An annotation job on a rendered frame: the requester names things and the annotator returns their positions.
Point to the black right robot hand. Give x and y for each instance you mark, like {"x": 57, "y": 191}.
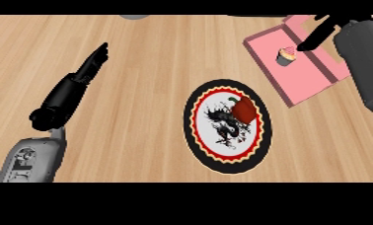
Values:
{"x": 325, "y": 31}

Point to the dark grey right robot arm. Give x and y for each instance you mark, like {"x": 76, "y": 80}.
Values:
{"x": 359, "y": 54}

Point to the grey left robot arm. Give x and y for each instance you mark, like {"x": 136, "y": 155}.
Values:
{"x": 30, "y": 160}

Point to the pink frosted cupcake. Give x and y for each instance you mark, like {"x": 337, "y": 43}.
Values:
{"x": 285, "y": 56}

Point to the pink cardboard box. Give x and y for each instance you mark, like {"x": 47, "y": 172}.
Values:
{"x": 305, "y": 74}

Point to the black rimmed patterned plate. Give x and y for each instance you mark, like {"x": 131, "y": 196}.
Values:
{"x": 222, "y": 150}

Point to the red bell pepper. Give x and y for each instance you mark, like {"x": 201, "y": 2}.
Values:
{"x": 244, "y": 110}

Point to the grey round object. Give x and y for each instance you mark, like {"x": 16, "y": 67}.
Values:
{"x": 135, "y": 16}

